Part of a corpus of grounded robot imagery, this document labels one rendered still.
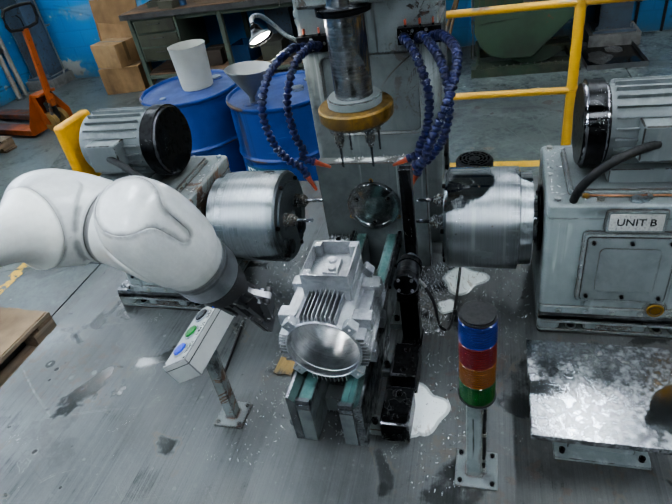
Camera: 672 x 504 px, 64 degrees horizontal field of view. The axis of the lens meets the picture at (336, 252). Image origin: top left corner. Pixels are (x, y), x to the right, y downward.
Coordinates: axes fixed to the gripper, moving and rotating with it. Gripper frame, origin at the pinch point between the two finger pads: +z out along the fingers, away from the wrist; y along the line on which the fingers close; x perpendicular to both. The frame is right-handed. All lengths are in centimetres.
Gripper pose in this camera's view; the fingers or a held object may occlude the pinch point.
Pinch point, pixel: (263, 318)
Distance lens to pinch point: 94.6
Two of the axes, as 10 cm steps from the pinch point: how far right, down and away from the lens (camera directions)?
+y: -9.6, -0.4, 2.8
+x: -1.5, 9.1, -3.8
